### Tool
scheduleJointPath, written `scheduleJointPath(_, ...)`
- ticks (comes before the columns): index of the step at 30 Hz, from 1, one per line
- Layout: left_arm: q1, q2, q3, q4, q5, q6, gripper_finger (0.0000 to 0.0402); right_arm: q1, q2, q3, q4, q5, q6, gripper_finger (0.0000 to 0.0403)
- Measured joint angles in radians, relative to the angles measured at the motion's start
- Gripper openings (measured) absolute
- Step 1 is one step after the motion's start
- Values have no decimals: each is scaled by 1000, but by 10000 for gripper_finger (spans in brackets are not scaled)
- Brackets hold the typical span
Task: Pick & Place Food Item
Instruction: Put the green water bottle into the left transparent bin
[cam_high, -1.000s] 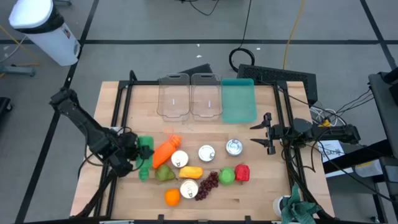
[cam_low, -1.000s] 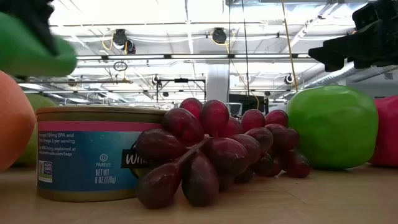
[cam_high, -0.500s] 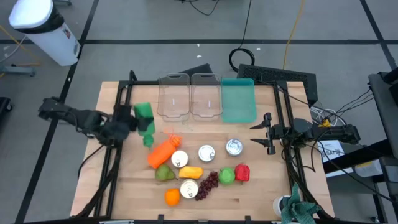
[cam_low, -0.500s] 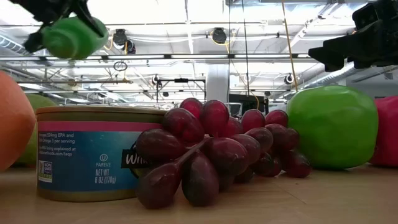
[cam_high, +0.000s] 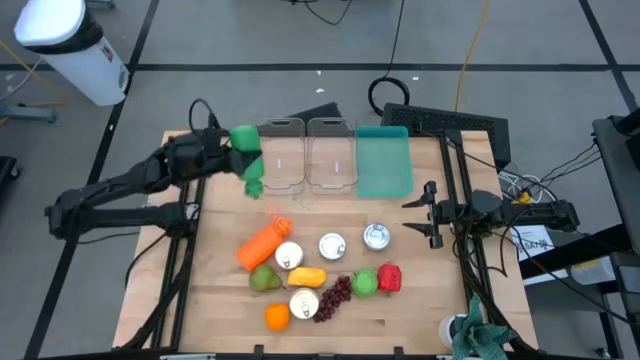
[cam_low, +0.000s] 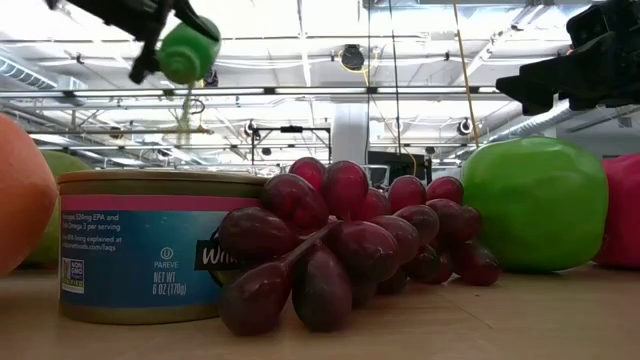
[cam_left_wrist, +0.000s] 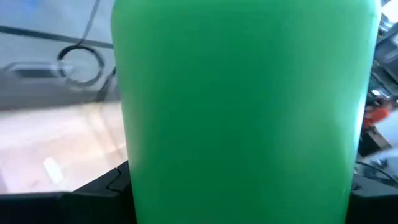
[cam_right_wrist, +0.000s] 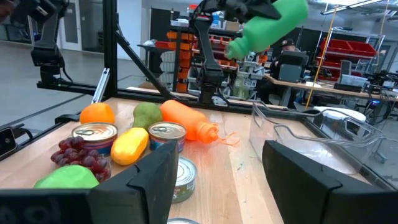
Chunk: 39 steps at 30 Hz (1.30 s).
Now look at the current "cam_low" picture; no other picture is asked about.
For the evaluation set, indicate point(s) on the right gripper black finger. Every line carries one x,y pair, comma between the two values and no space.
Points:
570,62
537,97

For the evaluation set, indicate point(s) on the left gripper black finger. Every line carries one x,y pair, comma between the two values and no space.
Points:
197,20
147,60

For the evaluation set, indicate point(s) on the green plastic bottle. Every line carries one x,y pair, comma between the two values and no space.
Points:
192,52

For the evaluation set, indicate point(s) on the green apple toy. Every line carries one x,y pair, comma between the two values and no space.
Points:
535,205

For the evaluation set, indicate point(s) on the green pear toy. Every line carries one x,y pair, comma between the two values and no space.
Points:
65,162

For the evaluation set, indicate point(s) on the red bell pepper toy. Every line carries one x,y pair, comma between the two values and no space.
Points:
625,210

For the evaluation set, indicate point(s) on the orange fruit toy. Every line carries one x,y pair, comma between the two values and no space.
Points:
25,195

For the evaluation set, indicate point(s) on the blue Wild Planet tuna can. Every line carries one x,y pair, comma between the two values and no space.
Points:
140,245

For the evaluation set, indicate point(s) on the red grape bunch toy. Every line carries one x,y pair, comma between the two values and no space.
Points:
350,240

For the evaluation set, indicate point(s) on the black monitor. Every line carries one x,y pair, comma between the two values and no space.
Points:
395,165

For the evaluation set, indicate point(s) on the white building column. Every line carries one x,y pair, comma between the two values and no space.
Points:
350,130

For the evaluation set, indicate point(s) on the silver ventilation duct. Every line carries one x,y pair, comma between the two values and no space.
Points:
540,122

